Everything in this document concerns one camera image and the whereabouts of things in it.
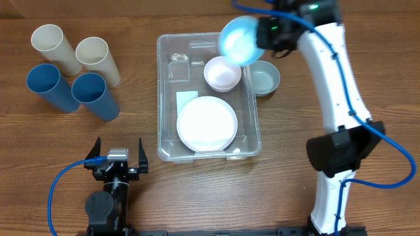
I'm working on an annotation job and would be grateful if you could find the beige cup rear right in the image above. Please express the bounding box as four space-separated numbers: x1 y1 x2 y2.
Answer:
75 37 121 88

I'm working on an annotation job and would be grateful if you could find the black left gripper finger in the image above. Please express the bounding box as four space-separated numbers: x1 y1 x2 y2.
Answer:
85 137 101 160
138 138 148 172

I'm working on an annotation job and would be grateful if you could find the pink small bowl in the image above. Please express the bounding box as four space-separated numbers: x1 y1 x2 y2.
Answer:
203 56 242 92

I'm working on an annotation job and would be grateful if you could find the beige cup rear left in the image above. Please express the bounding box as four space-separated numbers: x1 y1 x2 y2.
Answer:
31 24 82 77

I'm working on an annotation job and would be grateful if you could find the clear plastic storage bin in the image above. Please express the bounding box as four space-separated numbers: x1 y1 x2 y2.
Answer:
157 32 262 163

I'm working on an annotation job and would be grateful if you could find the white label in bin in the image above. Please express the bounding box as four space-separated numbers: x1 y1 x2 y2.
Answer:
176 91 198 114

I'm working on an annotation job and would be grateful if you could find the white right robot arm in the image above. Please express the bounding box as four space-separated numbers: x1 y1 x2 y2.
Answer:
257 1 385 235

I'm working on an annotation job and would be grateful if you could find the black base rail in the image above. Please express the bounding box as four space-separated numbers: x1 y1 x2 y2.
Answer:
131 224 368 236

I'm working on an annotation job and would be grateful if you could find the pink plate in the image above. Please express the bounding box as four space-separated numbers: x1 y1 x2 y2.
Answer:
177 96 238 152

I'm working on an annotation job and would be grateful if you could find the light blue small bowl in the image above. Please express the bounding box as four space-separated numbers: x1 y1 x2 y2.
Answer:
218 16 265 67

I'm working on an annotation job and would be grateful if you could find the blue cup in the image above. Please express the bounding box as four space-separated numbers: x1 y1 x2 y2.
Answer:
26 64 79 113
72 72 120 121

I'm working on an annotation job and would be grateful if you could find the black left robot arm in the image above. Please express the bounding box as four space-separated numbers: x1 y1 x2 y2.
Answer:
84 138 148 236

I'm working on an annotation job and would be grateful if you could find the grey small bowl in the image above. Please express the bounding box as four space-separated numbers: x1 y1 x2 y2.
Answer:
249 60 281 97

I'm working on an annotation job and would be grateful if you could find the beige cup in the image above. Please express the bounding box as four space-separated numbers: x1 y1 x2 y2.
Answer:
31 24 82 77
75 37 121 88

